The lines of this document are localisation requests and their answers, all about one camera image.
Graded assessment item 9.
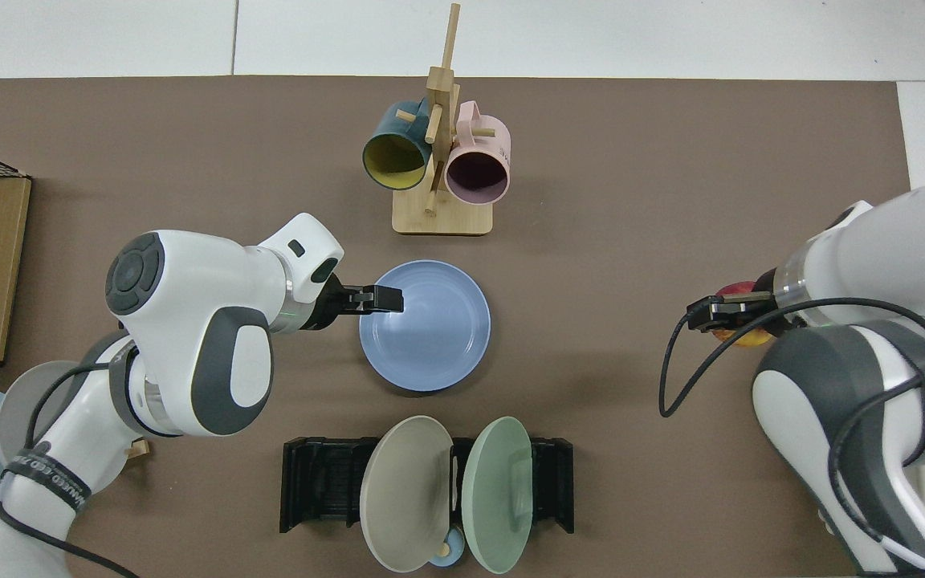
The small blue round thing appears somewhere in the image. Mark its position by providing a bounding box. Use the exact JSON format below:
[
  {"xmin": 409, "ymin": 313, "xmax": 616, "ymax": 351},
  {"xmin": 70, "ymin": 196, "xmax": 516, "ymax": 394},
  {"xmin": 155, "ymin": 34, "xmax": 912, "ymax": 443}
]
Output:
[{"xmin": 428, "ymin": 526, "xmax": 466, "ymax": 568}]

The beige plate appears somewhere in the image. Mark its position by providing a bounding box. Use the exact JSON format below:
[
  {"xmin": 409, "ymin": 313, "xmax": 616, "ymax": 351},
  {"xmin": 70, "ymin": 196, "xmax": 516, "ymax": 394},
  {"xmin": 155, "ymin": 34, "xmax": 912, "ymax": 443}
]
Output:
[{"xmin": 360, "ymin": 415, "xmax": 455, "ymax": 574}]

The grey white plate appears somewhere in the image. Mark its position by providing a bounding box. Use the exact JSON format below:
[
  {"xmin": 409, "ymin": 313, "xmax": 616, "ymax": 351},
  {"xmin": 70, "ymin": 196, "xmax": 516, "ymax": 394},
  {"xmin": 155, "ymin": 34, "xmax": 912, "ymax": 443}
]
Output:
[{"xmin": 0, "ymin": 360, "xmax": 114, "ymax": 468}]

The dark teal cup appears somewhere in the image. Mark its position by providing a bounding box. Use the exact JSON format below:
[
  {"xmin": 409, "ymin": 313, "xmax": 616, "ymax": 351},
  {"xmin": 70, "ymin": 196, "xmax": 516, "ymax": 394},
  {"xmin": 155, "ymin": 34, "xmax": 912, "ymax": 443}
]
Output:
[{"xmin": 362, "ymin": 100, "xmax": 434, "ymax": 192}]

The pale green plate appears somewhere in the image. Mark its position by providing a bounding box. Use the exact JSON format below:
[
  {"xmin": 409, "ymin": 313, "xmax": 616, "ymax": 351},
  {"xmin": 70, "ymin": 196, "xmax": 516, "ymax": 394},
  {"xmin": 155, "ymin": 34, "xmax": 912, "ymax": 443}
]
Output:
[{"xmin": 462, "ymin": 416, "xmax": 534, "ymax": 576}]

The black dish rack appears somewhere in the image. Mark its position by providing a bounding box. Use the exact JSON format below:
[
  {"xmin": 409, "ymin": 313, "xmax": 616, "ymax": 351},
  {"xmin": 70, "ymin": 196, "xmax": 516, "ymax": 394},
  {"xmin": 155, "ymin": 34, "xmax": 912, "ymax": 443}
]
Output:
[{"xmin": 279, "ymin": 436, "xmax": 575, "ymax": 535}]

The brown table cloth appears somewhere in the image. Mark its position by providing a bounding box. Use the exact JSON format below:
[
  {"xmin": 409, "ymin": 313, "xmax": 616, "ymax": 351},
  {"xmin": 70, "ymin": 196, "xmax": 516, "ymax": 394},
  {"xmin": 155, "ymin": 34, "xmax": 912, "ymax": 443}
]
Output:
[{"xmin": 0, "ymin": 76, "xmax": 913, "ymax": 578}]

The wooden cup stand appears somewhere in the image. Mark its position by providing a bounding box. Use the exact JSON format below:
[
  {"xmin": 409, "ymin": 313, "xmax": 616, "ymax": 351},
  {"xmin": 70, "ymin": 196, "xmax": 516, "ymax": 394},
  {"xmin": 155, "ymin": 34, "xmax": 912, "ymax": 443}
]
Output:
[{"xmin": 392, "ymin": 2, "xmax": 496, "ymax": 237}]

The pink cup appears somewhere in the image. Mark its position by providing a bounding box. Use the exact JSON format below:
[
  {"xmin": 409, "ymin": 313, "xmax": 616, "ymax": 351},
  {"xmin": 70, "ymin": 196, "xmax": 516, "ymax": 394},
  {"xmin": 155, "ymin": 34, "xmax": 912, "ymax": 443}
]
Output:
[{"xmin": 444, "ymin": 100, "xmax": 511, "ymax": 206}]

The red yellow apple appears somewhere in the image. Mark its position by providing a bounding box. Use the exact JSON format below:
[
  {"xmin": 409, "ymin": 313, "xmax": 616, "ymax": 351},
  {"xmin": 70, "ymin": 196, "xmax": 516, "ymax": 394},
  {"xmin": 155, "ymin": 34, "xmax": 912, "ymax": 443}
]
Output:
[{"xmin": 714, "ymin": 280, "xmax": 774, "ymax": 348}]

